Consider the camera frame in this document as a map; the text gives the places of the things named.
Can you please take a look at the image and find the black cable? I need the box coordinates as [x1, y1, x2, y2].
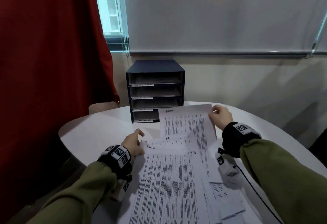
[234, 165, 283, 224]

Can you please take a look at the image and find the black left wrist band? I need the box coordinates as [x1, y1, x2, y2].
[97, 144, 133, 181]

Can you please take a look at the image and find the dark blue paper tray organizer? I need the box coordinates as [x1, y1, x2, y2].
[125, 59, 186, 124]

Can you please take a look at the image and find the person's left forearm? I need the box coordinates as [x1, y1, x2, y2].
[25, 161, 118, 224]

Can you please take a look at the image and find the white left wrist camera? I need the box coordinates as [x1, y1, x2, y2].
[110, 175, 132, 203]

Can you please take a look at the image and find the window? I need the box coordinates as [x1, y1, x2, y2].
[92, 0, 129, 52]

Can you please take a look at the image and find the black right wrist band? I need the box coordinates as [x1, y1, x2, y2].
[221, 121, 262, 158]

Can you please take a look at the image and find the person's left hand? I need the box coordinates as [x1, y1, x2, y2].
[121, 129, 145, 157]

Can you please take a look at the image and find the bead chain blind cord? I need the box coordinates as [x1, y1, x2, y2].
[112, 0, 129, 56]

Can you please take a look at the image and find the black wrist band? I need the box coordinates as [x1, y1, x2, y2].
[221, 121, 262, 158]
[97, 144, 133, 181]

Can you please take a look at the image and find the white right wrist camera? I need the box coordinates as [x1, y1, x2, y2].
[216, 147, 242, 189]

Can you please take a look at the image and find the dark chair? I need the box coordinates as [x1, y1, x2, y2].
[309, 129, 327, 168]

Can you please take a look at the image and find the beige chair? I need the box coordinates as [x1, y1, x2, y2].
[89, 101, 120, 114]

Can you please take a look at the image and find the narrow white roller blind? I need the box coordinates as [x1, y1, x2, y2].
[310, 9, 327, 54]

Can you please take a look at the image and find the red curtain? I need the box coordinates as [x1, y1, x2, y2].
[0, 0, 120, 206]

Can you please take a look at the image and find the person's right hand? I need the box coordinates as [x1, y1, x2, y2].
[208, 105, 233, 131]

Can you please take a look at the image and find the person's right forearm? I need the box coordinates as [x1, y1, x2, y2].
[240, 139, 327, 224]

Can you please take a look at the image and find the wide white roller blind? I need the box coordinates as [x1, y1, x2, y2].
[122, 0, 327, 57]

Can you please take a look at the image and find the pile of printed papers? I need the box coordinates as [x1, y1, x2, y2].
[116, 135, 259, 224]

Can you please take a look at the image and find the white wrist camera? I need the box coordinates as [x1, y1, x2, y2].
[216, 147, 242, 189]
[110, 175, 132, 203]

